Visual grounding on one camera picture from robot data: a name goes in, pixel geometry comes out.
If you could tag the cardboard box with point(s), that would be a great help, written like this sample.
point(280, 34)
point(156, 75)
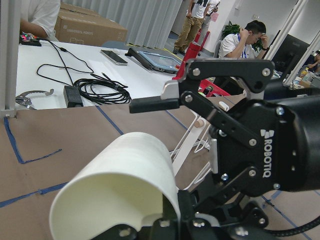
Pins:
point(78, 25)

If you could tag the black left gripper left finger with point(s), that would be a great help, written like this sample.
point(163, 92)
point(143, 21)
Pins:
point(168, 211)

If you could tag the red fire extinguisher box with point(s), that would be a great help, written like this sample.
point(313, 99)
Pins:
point(192, 51)

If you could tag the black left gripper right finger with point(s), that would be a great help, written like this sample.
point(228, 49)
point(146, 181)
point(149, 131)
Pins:
point(185, 205)

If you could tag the seated man white shirt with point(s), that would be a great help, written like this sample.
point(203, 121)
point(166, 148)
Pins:
point(239, 46)

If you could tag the smartphone on table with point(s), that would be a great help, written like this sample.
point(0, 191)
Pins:
point(113, 57)

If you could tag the pale green ikea cup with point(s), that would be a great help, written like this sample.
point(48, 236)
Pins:
point(126, 183)

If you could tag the aluminium frame post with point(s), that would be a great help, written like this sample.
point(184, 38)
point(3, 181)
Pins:
point(10, 16)

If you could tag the black power adapter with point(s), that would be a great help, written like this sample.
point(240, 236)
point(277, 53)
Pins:
point(72, 97)

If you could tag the red parts tray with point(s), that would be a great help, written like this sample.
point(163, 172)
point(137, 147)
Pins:
point(206, 87)

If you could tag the white wire cup rack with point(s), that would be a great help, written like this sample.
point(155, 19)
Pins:
point(194, 136)

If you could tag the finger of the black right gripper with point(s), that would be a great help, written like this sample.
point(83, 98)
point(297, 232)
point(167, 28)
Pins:
point(168, 100)

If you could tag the standing person khaki trousers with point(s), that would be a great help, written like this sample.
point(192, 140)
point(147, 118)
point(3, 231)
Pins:
point(194, 19)

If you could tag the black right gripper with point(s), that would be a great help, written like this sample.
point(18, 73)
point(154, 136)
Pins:
point(258, 146)

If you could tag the blue teach pendant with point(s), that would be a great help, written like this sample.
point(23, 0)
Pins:
point(155, 61)

